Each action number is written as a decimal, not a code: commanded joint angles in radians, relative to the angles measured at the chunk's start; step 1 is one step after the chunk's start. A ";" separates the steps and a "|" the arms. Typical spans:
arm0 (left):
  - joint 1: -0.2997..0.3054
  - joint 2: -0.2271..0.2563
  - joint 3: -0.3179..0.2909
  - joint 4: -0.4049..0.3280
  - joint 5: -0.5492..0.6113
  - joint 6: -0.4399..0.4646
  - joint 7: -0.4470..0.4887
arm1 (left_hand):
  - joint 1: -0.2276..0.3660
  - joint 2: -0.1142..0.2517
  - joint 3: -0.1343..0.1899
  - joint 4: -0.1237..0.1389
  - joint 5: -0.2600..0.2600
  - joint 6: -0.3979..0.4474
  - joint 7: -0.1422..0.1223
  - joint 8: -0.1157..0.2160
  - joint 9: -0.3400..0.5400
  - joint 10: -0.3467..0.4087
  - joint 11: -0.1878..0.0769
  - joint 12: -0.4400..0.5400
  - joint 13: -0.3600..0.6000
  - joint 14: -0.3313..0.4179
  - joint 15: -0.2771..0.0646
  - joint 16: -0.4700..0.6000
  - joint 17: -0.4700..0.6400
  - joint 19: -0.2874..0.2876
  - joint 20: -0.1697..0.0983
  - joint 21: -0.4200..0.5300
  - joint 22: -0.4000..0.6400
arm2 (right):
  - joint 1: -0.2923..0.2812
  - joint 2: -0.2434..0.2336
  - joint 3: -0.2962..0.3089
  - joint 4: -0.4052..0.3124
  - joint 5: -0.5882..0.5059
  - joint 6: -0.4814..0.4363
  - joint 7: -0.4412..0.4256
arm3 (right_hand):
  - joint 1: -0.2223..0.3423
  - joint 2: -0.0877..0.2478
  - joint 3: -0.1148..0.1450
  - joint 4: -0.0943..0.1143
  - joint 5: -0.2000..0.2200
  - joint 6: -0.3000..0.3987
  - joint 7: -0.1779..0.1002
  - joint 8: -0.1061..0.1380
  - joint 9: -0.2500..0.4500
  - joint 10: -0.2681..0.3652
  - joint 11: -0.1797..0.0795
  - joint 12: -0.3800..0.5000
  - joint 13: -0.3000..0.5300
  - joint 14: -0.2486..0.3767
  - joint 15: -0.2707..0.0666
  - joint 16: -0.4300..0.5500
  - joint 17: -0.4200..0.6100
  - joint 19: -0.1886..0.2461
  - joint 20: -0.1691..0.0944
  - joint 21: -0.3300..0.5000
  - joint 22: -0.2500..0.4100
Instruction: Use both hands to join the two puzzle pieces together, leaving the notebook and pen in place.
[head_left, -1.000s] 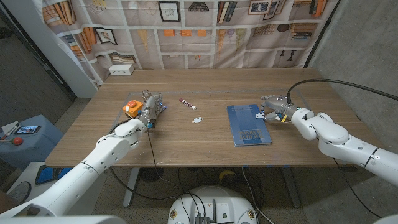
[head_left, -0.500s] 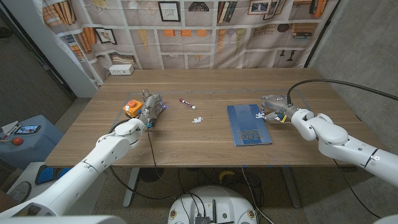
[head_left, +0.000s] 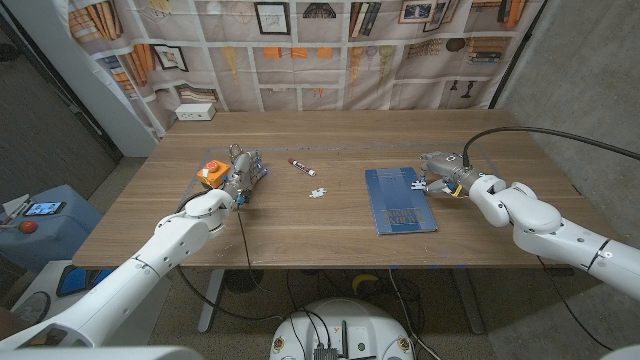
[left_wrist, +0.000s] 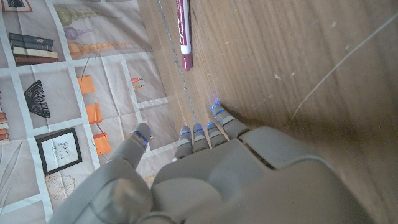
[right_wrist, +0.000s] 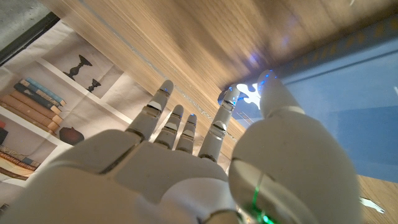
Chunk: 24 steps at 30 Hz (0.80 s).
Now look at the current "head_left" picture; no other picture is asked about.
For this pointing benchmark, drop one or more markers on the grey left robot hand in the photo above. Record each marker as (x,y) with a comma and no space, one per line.
(242,172)

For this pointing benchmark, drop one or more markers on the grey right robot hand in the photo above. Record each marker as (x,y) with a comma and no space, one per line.
(450,170)

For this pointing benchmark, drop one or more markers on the white puzzle piece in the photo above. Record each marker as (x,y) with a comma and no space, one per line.
(317,193)
(417,186)

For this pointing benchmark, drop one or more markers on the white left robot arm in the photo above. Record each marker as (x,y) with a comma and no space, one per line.
(125,285)

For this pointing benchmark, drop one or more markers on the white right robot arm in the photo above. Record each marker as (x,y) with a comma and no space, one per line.
(540,220)

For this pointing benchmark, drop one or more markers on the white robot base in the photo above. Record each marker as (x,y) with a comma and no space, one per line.
(360,325)

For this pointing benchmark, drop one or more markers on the maroon and white marker pen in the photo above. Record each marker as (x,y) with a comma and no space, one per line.
(301,166)

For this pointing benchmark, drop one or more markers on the blue notebook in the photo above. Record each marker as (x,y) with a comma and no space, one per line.
(400,205)

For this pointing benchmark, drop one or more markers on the orange emergency stop box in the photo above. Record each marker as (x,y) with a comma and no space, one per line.
(212,176)

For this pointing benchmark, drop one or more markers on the white power strip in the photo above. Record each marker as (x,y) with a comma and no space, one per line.
(195,111)

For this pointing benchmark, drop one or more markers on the black round fan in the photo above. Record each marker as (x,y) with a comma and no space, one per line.
(242,281)

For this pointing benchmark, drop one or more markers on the printed bookshelf backdrop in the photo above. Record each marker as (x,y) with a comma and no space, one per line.
(300,70)

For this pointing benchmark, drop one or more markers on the white table leg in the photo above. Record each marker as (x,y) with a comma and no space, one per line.
(209,300)

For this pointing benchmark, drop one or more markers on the black backdrop pole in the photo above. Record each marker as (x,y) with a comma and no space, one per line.
(518,55)

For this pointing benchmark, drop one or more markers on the grey table leg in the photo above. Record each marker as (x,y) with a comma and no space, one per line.
(470,305)

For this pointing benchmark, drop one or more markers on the yellow curved object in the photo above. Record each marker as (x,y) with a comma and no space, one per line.
(364,280)

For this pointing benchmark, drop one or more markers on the blue-grey cabinet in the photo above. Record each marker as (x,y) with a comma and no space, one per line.
(60,235)

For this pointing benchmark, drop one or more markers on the black smartphone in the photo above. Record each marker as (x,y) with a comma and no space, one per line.
(45,208)

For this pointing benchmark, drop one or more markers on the red knob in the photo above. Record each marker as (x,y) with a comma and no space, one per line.
(28,227)

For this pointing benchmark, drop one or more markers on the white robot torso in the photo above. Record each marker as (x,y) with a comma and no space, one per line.
(100,355)

